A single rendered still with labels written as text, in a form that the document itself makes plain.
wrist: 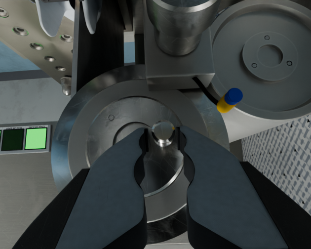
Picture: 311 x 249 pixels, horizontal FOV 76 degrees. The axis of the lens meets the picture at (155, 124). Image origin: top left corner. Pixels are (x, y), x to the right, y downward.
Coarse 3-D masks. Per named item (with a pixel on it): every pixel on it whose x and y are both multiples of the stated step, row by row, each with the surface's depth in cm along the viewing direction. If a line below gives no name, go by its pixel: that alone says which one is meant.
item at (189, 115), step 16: (128, 80) 17; (144, 80) 17; (96, 96) 17; (112, 96) 17; (160, 96) 17; (176, 96) 17; (80, 112) 17; (96, 112) 17; (176, 112) 16; (192, 112) 16; (80, 128) 16; (192, 128) 16; (80, 144) 16; (80, 160) 16; (160, 192) 15; (176, 192) 15; (160, 208) 15; (176, 208) 15
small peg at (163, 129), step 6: (162, 120) 12; (156, 126) 12; (162, 126) 12; (168, 126) 12; (156, 132) 12; (162, 132) 12; (168, 132) 12; (174, 132) 12; (156, 138) 12; (162, 138) 12; (168, 138) 12; (162, 144) 13; (168, 144) 13
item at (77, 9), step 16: (80, 16) 21; (80, 32) 20; (96, 32) 26; (112, 32) 35; (80, 48) 20; (96, 48) 25; (112, 48) 34; (80, 64) 20; (96, 64) 25; (112, 64) 34; (80, 80) 20
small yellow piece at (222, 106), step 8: (200, 88) 14; (232, 88) 11; (208, 96) 14; (224, 96) 11; (232, 96) 11; (240, 96) 11; (216, 104) 13; (224, 104) 11; (232, 104) 11; (224, 112) 12
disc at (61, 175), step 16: (144, 64) 18; (96, 80) 18; (112, 80) 18; (80, 96) 18; (192, 96) 17; (64, 112) 17; (208, 112) 17; (64, 128) 17; (208, 128) 16; (224, 128) 16; (64, 144) 17; (224, 144) 16; (64, 160) 16; (64, 176) 16; (160, 224) 15; (176, 224) 15; (160, 240) 15
